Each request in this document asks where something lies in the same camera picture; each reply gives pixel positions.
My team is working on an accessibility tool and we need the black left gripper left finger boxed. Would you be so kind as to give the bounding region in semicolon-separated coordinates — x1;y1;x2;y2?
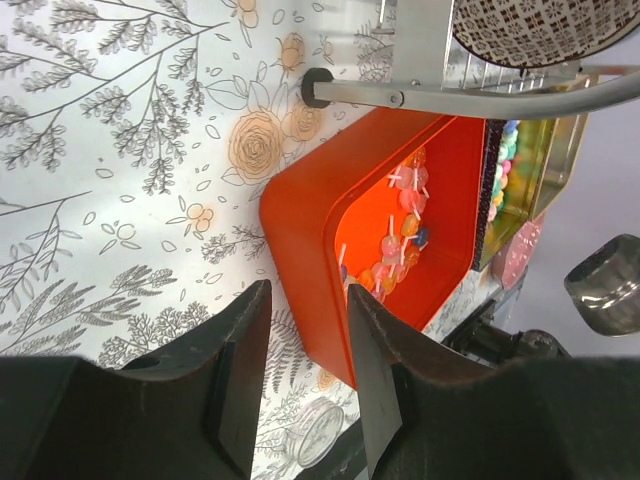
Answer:
1;280;272;479

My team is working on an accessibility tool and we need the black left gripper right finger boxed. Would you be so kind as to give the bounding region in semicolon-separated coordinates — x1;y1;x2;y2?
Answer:
348;285;639;479

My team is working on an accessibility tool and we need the clear jar lid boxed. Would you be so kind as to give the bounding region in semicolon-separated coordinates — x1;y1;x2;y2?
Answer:
287;397;345;469

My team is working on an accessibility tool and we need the orange lollipop candy tin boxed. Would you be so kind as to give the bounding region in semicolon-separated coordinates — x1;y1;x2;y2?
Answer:
259;108;486;385

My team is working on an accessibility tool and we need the metal scoop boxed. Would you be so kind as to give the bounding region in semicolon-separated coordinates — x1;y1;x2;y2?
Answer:
564;234;639;337

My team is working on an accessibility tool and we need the star candy tin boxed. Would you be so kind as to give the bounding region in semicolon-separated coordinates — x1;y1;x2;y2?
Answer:
471;119;563;272

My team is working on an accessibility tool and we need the gold tin of candies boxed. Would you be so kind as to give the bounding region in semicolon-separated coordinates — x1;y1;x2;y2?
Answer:
530;113;590;220

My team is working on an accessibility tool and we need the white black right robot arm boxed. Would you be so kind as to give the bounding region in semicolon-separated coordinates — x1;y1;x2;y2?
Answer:
443;290;570;367

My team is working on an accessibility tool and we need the pink polka dot plate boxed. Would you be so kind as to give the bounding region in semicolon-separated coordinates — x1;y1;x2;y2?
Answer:
491;214;546;290

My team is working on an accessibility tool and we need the steel two-tier dish rack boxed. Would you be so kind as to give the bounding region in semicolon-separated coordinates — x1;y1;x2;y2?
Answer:
301;1;639;120

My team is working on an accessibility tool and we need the patterned ceramic bowl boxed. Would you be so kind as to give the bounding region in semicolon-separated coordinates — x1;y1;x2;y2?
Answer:
452;0;639;69

